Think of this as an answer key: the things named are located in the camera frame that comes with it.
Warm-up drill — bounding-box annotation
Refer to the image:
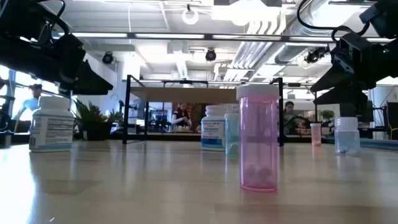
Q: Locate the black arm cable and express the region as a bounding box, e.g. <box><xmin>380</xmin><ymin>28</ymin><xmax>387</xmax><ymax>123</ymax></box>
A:
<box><xmin>45</xmin><ymin>0</ymin><xmax>68</xmax><ymax>32</ymax></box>
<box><xmin>296</xmin><ymin>0</ymin><xmax>371</xmax><ymax>42</ymax></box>

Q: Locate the silver ventilation duct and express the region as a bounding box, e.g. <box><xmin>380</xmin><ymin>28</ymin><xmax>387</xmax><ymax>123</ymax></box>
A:
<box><xmin>273</xmin><ymin>0</ymin><xmax>368</xmax><ymax>65</ymax></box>

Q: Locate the person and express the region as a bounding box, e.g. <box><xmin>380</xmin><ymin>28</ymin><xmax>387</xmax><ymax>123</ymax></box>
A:
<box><xmin>283</xmin><ymin>100</ymin><xmax>312</xmax><ymax>136</ymax></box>
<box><xmin>12</xmin><ymin>83</ymin><xmax>44</xmax><ymax>123</ymax></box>
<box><xmin>172</xmin><ymin>103</ymin><xmax>194</xmax><ymax>132</ymax></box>

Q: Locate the black overhead bar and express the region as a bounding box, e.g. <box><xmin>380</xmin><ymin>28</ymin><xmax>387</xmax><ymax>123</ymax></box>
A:
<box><xmin>55</xmin><ymin>31</ymin><xmax>398</xmax><ymax>44</ymax></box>

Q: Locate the wooden shelf black metal frame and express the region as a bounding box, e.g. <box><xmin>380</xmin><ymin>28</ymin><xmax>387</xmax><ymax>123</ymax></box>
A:
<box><xmin>122</xmin><ymin>74</ymin><xmax>285</xmax><ymax>147</ymax></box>

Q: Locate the white labelled medicine bottle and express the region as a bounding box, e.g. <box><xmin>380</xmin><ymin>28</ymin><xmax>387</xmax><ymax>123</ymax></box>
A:
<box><xmin>29</xmin><ymin>95</ymin><xmax>76</xmax><ymax>153</ymax></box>
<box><xmin>201</xmin><ymin>105</ymin><xmax>226</xmax><ymax>152</ymax></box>

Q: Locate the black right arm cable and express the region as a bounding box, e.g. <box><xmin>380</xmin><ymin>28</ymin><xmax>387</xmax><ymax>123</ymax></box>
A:
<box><xmin>296</xmin><ymin>0</ymin><xmax>371</xmax><ymax>42</ymax></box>

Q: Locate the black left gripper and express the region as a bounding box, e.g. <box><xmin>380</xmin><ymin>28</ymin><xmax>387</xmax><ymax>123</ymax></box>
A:
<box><xmin>0</xmin><ymin>30</ymin><xmax>114</xmax><ymax>96</ymax></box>

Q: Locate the black ceiling spotlight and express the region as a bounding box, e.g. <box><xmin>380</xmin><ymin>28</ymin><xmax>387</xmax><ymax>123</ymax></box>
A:
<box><xmin>101</xmin><ymin>51</ymin><xmax>115</xmax><ymax>65</ymax></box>
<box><xmin>205</xmin><ymin>48</ymin><xmax>218</xmax><ymax>62</ymax></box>
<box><xmin>303</xmin><ymin>46</ymin><xmax>329</xmax><ymax>65</ymax></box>

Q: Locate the small green potted plant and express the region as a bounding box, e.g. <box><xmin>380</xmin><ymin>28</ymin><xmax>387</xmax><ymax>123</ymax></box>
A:
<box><xmin>320</xmin><ymin>109</ymin><xmax>336</xmax><ymax>128</ymax></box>

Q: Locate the green plant black pot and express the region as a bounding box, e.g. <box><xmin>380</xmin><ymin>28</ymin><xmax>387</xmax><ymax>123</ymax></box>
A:
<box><xmin>72</xmin><ymin>97</ymin><xmax>124</xmax><ymax>142</ymax></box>

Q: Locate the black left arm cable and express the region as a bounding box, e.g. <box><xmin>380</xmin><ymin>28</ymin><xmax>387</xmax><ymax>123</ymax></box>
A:
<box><xmin>45</xmin><ymin>0</ymin><xmax>68</xmax><ymax>32</ymax></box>

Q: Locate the clear vial white cap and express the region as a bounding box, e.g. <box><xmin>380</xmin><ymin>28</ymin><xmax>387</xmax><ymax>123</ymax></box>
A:
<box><xmin>333</xmin><ymin>116</ymin><xmax>361</xmax><ymax>155</ymax></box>

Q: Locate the white ring ceiling lamp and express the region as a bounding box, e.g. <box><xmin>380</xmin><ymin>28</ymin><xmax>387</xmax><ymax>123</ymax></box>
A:
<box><xmin>181</xmin><ymin>4</ymin><xmax>200</xmax><ymax>26</ymax></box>

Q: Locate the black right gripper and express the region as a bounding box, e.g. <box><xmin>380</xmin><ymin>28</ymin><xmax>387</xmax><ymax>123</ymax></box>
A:
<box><xmin>310</xmin><ymin>32</ymin><xmax>398</xmax><ymax>106</ymax></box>

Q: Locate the teal vial white cap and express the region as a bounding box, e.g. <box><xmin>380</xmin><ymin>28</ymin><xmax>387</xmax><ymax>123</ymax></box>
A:
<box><xmin>224</xmin><ymin>103</ymin><xmax>241</xmax><ymax>157</ymax></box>

